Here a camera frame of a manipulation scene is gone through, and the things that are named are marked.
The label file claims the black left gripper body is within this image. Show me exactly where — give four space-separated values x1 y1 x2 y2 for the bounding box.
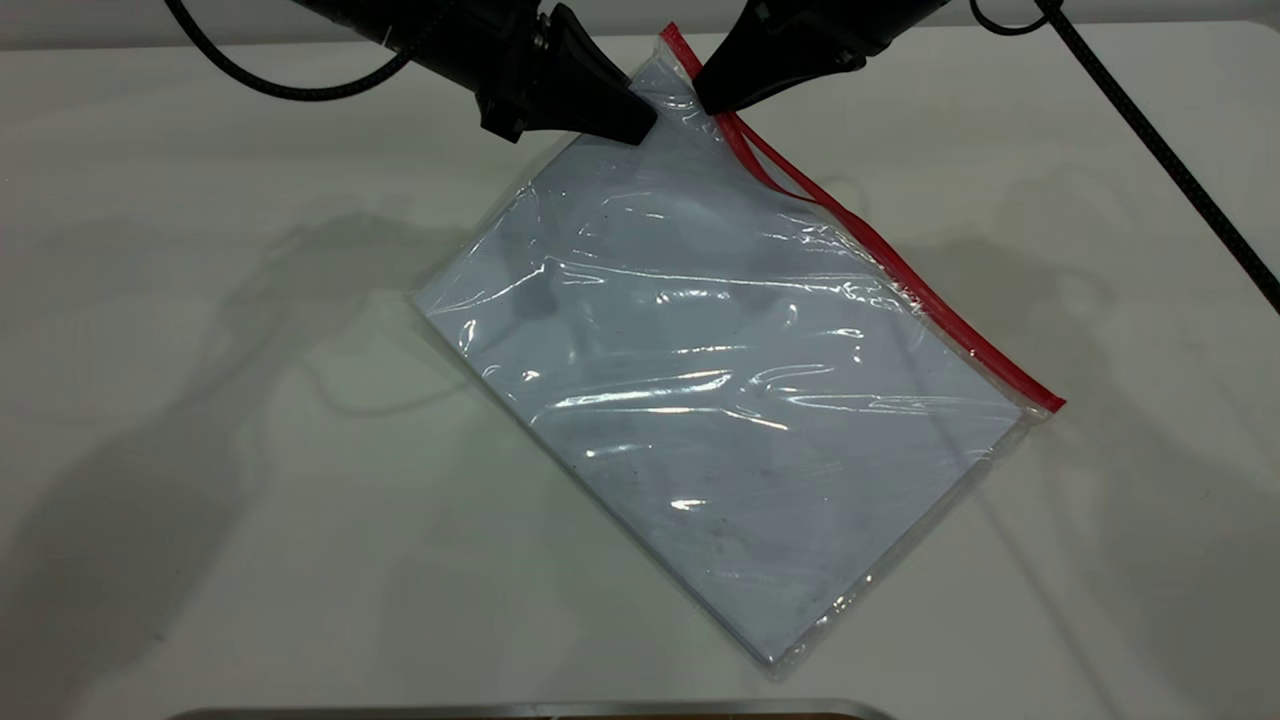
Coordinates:
420 0 561 143

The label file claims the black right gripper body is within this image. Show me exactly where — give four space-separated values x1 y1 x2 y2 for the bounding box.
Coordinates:
755 0 953 69

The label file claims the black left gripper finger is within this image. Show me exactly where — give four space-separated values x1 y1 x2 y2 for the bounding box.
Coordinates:
540 3 659 123
508 88 653 147

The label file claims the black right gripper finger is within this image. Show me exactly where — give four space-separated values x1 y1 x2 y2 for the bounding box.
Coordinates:
697 35 867 115
692 0 813 99

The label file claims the clear plastic zipper bag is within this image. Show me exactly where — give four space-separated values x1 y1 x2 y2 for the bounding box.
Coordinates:
410 22 1067 681

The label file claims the white paper stack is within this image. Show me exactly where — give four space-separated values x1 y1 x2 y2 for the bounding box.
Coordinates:
415 130 1023 667

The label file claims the grey metal base edge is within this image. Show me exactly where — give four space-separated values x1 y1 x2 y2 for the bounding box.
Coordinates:
165 698 896 720

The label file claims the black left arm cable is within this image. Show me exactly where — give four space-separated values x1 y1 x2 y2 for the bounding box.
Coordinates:
165 0 413 103

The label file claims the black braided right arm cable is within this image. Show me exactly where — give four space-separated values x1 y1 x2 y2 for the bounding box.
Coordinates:
968 0 1280 313

